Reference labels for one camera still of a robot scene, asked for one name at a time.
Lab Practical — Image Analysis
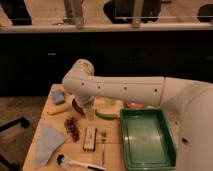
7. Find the yellow banana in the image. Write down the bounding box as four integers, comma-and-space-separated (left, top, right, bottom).
47, 104, 70, 115

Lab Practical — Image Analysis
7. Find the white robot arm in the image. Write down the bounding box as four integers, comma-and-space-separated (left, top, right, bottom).
62, 59, 213, 171

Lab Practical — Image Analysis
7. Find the green translucent cup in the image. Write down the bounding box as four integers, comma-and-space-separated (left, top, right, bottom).
106, 98, 117, 106

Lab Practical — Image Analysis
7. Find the dark maroon bowl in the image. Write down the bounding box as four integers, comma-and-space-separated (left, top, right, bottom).
72, 99, 85, 116

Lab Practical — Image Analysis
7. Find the brown grape bunch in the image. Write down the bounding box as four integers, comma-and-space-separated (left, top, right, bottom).
64, 117, 80, 142

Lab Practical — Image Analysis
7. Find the black white eraser block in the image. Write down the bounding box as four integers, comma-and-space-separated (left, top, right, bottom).
83, 126, 97, 151

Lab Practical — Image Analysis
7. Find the silver fork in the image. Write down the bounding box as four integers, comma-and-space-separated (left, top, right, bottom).
101, 131, 107, 166

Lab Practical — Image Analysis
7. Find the blue sponge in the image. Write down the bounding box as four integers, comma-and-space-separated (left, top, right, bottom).
52, 90, 65, 105

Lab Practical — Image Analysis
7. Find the orange bowl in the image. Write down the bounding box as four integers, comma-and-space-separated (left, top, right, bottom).
124, 102, 145, 108

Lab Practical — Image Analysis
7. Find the light blue cloth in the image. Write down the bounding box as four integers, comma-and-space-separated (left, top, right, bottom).
34, 123, 65, 169

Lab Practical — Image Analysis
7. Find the black office chair base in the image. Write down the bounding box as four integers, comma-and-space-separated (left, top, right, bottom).
0, 116, 31, 171

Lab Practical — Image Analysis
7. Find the green plastic tray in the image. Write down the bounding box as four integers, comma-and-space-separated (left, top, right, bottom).
120, 109, 176, 171

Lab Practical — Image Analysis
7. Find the white handled dish brush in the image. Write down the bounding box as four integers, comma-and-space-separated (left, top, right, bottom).
57, 154, 107, 171

